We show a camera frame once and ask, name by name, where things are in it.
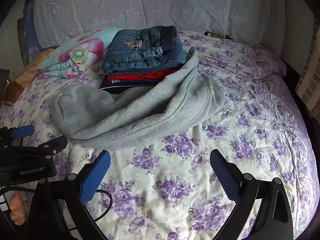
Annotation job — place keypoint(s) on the folded dark navy garment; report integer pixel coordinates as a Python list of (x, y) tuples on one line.
[(125, 86)]

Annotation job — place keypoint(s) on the brown orange pillow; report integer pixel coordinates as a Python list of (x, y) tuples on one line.
[(25, 80)]

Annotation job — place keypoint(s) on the white lace cover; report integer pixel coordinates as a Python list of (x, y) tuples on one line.
[(150, 5)]

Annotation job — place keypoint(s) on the folded floral blanket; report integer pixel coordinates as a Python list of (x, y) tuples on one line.
[(75, 55)]

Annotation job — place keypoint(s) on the folded red garment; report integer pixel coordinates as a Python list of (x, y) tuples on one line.
[(150, 76)]

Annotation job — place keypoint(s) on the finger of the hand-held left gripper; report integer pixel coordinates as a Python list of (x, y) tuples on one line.
[(22, 131), (53, 145)]

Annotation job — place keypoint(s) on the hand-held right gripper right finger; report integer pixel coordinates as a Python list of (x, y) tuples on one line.
[(225, 177)]

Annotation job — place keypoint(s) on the purple floral pillow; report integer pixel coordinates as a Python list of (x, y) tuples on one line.
[(262, 60)]

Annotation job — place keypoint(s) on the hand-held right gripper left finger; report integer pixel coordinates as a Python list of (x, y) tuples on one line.
[(96, 177)]

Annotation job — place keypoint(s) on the grey knitted sweater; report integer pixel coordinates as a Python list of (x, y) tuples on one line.
[(140, 120)]

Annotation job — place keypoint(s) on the folded blue jeans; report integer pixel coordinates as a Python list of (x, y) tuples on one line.
[(140, 52)]

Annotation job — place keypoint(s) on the person's left hand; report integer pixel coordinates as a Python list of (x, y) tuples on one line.
[(18, 210)]

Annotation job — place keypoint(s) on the blue patterned cloth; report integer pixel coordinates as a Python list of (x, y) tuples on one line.
[(30, 30)]

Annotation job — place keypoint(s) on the purple floral bedsheet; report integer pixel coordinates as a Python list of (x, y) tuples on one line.
[(200, 155)]

